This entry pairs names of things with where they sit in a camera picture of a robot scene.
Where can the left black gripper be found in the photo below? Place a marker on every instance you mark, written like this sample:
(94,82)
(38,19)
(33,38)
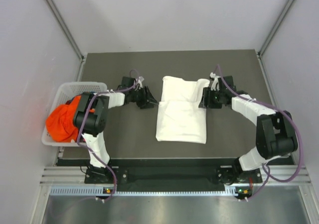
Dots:
(148,100)

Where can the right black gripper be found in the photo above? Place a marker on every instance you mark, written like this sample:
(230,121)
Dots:
(207,97)

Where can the white t-shirt red print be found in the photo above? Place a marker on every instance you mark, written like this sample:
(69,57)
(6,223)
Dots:
(180,119)

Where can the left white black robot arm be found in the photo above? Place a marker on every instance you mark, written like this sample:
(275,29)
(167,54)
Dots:
(91,116)

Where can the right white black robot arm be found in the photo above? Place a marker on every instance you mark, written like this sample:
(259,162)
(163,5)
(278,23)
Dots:
(275,133)

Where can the white plastic laundry basket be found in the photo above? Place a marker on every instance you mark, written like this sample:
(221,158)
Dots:
(65,93)

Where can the orange t-shirt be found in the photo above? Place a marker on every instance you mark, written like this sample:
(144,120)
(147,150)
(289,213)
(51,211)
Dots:
(60,125)

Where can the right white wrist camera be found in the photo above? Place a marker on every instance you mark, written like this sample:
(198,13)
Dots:
(214,82)

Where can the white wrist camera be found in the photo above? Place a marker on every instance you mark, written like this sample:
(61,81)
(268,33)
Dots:
(214,82)
(139,83)

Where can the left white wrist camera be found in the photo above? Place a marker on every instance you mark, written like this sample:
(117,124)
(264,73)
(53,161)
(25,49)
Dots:
(139,83)

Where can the grey slotted cable duct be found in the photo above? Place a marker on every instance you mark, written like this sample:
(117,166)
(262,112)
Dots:
(102,191)

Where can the aluminium frame rail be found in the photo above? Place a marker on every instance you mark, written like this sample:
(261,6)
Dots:
(72,175)

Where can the right aluminium corner post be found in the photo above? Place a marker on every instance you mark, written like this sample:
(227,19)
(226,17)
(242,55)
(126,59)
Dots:
(279,20)

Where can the aluminium corner post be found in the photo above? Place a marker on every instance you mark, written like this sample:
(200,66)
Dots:
(62,24)
(279,20)

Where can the left aluminium corner post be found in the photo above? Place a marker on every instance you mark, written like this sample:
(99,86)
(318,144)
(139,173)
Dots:
(62,24)

